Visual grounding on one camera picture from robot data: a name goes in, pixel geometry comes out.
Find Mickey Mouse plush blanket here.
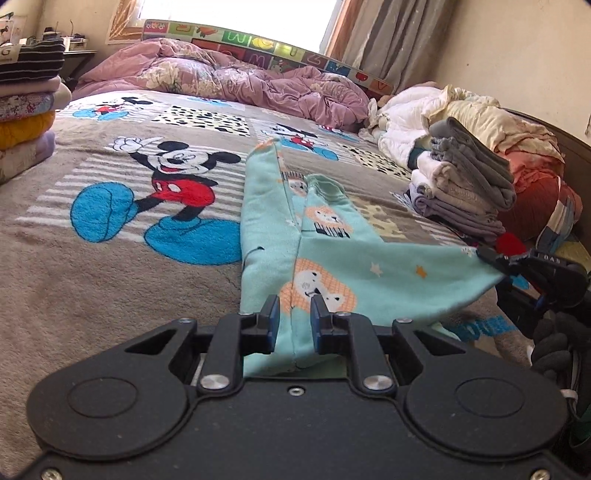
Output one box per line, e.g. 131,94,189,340
0,88,532,478

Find yellow folded garment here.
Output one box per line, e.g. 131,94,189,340
0,111,55,151

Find lilac floral folded cloth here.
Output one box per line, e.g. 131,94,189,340
0,76,61,97

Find red orange clothes pile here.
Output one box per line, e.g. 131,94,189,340
498,150,583,242

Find black gloved right hand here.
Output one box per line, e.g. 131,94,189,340
531,311,590,449

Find red plush item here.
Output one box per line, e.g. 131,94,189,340
495,232,528,257

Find dark wooden desk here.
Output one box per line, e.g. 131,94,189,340
59,50,97,92

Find floral print folded garment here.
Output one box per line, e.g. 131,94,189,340
0,84,72,122

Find colourful alphabet foam mat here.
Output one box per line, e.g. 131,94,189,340
141,19,394,99

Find pink purple floral quilt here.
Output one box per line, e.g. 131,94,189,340
73,38,370,131

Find teal lion print garment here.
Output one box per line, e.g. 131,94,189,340
240,140,502,376

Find black white striped garment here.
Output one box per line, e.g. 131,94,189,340
0,38,65,85

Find grey striped curtain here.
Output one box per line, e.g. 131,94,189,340
325,0,459,93

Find grey purple folded blankets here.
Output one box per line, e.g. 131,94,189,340
408,117,517,244

